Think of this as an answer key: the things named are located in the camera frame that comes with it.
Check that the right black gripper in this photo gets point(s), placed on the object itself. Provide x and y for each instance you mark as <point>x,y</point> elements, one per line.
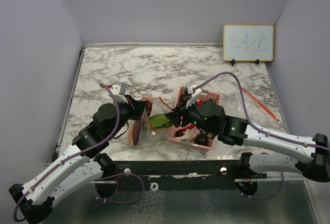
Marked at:
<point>176,115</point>

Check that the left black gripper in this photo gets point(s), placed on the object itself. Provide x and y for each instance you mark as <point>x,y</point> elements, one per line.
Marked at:
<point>138,106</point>

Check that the clear orange-zip bag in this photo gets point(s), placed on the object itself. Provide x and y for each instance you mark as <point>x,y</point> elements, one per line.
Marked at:
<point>159,107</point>
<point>260,104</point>

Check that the green leaf vegetable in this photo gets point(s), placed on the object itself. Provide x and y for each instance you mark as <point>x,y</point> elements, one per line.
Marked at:
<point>160,121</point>

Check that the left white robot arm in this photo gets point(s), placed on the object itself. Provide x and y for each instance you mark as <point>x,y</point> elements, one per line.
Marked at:
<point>82,162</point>

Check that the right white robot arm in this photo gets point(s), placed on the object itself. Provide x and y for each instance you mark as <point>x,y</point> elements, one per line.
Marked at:
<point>308,156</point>

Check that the dark red cherry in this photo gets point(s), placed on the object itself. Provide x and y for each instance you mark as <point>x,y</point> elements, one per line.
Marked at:
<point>179,133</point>

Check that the white garlic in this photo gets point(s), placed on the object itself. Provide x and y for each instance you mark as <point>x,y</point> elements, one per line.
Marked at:
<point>190,134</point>

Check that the dark mangosteen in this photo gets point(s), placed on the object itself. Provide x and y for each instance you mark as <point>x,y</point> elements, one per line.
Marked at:
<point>202,140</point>

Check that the pink plastic basket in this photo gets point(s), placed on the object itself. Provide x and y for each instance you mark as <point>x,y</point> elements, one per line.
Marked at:
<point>206,95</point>

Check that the small framed whiteboard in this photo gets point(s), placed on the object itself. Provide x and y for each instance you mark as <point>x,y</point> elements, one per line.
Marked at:
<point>248,43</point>

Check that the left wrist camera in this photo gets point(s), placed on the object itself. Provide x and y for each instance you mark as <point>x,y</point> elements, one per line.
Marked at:
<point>116,91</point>

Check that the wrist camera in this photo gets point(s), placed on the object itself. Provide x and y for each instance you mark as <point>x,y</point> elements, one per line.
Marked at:
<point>190,94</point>
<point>116,91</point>

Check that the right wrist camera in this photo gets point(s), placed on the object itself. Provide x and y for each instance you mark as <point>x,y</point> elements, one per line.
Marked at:
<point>190,94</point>

